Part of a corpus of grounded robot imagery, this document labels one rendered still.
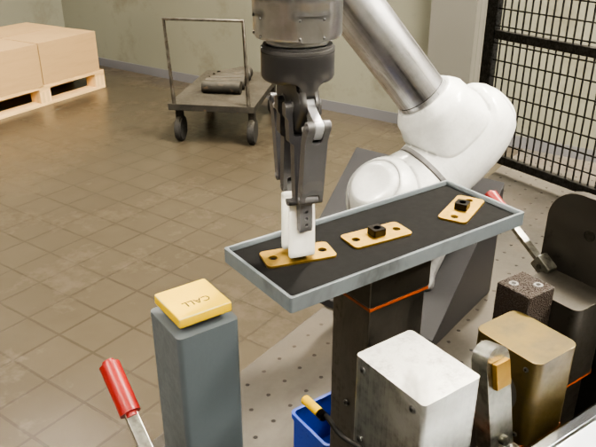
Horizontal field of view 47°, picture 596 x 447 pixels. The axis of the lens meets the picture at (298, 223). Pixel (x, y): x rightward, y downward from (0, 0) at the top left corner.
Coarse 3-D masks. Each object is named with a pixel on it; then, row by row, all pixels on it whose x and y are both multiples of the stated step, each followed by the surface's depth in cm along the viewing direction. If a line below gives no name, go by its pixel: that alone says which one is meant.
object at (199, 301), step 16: (176, 288) 73; (192, 288) 73; (208, 288) 73; (160, 304) 71; (176, 304) 70; (192, 304) 70; (208, 304) 70; (224, 304) 70; (176, 320) 68; (192, 320) 68
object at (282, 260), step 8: (280, 248) 80; (320, 248) 81; (328, 248) 80; (264, 256) 79; (272, 256) 79; (280, 256) 79; (288, 256) 79; (304, 256) 79; (312, 256) 79; (320, 256) 79; (328, 256) 79; (272, 264) 77; (280, 264) 77; (288, 264) 77
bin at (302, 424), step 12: (324, 396) 113; (300, 408) 111; (324, 408) 114; (300, 420) 108; (312, 420) 114; (300, 432) 110; (312, 432) 106; (324, 432) 117; (300, 444) 111; (312, 444) 107; (324, 444) 103
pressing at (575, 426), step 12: (588, 408) 79; (576, 420) 77; (588, 420) 77; (552, 432) 76; (564, 432) 76; (576, 432) 76; (588, 432) 76; (540, 444) 74; (552, 444) 74; (564, 444) 74; (576, 444) 74; (588, 444) 74
